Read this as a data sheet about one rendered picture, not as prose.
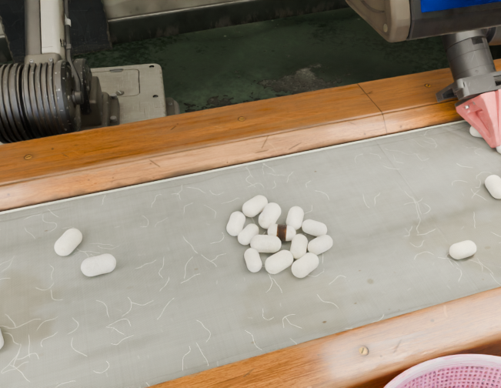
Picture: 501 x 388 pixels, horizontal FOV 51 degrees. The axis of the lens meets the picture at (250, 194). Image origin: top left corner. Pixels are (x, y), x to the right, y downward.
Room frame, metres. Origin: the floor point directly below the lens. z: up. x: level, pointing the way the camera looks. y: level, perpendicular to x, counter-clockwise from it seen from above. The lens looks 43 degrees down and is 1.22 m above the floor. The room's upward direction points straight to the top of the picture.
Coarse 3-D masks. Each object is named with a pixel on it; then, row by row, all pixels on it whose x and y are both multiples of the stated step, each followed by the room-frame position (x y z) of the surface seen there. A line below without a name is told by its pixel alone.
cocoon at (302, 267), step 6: (300, 258) 0.39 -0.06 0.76; (306, 258) 0.39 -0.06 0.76; (312, 258) 0.39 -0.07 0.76; (318, 258) 0.39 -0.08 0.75; (294, 264) 0.38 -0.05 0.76; (300, 264) 0.38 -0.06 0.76; (306, 264) 0.38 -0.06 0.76; (312, 264) 0.38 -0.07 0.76; (318, 264) 0.39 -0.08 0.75; (294, 270) 0.37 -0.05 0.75; (300, 270) 0.37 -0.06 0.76; (306, 270) 0.37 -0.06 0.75; (300, 276) 0.37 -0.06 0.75
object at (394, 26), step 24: (360, 0) 0.39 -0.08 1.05; (384, 0) 0.37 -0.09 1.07; (408, 0) 0.36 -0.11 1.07; (432, 0) 0.37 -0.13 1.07; (456, 0) 0.37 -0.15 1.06; (480, 0) 0.37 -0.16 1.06; (384, 24) 0.36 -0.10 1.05; (408, 24) 0.35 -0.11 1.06; (432, 24) 0.36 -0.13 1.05; (456, 24) 0.36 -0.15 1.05; (480, 24) 0.37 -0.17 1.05
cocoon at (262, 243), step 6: (252, 240) 0.42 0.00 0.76; (258, 240) 0.41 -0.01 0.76; (264, 240) 0.41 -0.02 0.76; (270, 240) 0.41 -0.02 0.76; (276, 240) 0.41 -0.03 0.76; (252, 246) 0.41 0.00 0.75; (258, 246) 0.41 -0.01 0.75; (264, 246) 0.41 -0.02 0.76; (270, 246) 0.41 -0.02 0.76; (276, 246) 0.41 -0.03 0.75; (258, 252) 0.41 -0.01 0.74; (264, 252) 0.41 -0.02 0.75; (270, 252) 0.41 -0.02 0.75
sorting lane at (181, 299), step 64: (448, 128) 0.66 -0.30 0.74; (128, 192) 0.52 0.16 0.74; (192, 192) 0.52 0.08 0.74; (256, 192) 0.52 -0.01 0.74; (320, 192) 0.52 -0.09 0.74; (384, 192) 0.52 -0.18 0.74; (448, 192) 0.52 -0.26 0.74; (0, 256) 0.40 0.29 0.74; (64, 256) 0.40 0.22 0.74; (128, 256) 0.41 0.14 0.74; (192, 256) 0.41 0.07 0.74; (320, 256) 0.41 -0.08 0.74; (384, 256) 0.41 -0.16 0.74; (448, 256) 0.41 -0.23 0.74; (0, 320) 0.32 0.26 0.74; (64, 320) 0.32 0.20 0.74; (128, 320) 0.32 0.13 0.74; (192, 320) 0.32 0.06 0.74; (256, 320) 0.32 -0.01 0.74; (320, 320) 0.32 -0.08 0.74; (0, 384) 0.25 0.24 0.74; (64, 384) 0.25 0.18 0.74; (128, 384) 0.25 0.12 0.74
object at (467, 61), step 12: (456, 48) 0.69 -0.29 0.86; (468, 48) 0.69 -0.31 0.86; (480, 48) 0.68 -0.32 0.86; (456, 60) 0.68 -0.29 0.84; (468, 60) 0.67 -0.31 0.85; (480, 60) 0.67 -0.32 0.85; (492, 60) 0.68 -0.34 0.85; (456, 72) 0.68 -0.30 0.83; (468, 72) 0.66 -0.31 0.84; (480, 72) 0.66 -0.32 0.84; (492, 72) 0.65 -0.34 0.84; (456, 84) 0.64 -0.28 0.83; (444, 96) 0.66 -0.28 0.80; (456, 96) 0.67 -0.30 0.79
